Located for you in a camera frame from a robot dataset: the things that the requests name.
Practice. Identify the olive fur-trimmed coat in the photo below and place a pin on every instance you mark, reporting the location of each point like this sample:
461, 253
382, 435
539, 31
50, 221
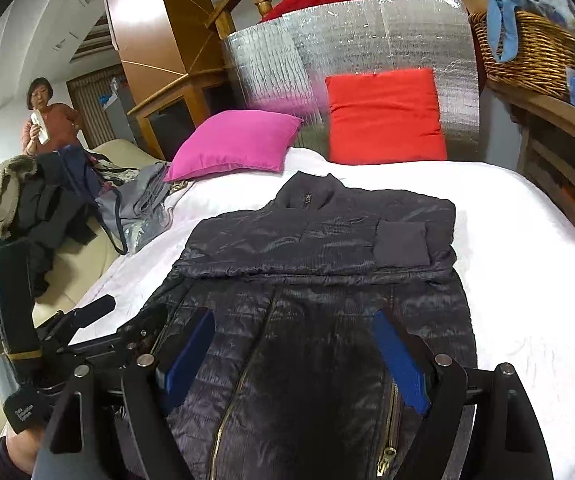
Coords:
4, 195

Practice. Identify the black quilted jacket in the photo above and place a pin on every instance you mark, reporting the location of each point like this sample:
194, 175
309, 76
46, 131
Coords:
317, 240

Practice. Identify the red pillow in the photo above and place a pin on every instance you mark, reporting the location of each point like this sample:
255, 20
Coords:
382, 115

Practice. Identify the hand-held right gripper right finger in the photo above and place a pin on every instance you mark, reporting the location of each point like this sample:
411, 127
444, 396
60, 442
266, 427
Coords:
402, 365

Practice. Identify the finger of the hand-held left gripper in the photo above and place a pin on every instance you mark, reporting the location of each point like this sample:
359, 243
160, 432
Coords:
127, 332
82, 317

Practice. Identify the clear plastic bag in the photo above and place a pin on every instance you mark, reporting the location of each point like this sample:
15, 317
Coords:
147, 232

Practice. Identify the silver foil mat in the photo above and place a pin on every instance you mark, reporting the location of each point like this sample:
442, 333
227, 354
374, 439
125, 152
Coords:
367, 35

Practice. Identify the beige sofa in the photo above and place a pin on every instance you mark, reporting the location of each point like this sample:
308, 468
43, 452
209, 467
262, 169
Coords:
77, 270

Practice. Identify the grey metal cabinet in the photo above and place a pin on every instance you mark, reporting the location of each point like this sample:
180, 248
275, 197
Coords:
120, 120

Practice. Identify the person's left forearm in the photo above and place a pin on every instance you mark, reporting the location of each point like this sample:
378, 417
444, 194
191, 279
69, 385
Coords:
19, 452

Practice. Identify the wooden shelf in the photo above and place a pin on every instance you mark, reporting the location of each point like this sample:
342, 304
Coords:
542, 110

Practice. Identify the wooden cabinet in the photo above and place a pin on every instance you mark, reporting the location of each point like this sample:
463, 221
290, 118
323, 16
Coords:
167, 20

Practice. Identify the grey clothes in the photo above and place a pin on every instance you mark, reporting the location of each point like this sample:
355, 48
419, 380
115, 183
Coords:
137, 195

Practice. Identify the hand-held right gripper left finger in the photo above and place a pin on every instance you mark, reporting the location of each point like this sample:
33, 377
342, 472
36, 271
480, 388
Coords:
187, 360

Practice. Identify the pink pillow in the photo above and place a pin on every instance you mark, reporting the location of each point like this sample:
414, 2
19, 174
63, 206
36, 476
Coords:
237, 145

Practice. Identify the wicker basket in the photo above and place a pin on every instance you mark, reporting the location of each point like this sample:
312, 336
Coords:
537, 55

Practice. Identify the blue cloth strip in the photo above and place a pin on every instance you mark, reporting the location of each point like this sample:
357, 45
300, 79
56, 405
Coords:
497, 30

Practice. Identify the black coat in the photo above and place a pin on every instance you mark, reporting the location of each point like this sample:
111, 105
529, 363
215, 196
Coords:
47, 215

